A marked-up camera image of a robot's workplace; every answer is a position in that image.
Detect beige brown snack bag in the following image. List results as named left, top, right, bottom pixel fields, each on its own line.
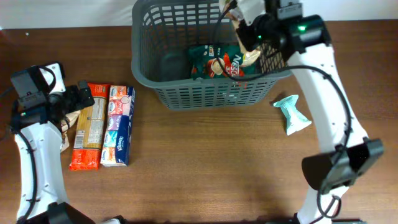
left=60, top=111, right=80, bottom=152

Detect beige cookie snack bag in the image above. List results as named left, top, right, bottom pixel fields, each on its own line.
left=227, top=12, right=261, bottom=67

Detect spaghetti packet red ends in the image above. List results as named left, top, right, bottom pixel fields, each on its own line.
left=69, top=83, right=111, bottom=171

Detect Kleenex tissue multipack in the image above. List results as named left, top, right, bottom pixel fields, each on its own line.
left=100, top=85, right=136, bottom=167

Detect teal white small packet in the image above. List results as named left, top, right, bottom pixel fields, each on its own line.
left=273, top=95, right=312, bottom=136

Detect green Nescafe coffee bag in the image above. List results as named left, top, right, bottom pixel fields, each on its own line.
left=188, top=44, right=256, bottom=80

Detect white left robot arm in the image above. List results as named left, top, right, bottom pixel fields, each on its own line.
left=11, top=80, right=96, bottom=223

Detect grey plastic lattice basket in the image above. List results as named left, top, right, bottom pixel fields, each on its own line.
left=131, top=0, right=291, bottom=110

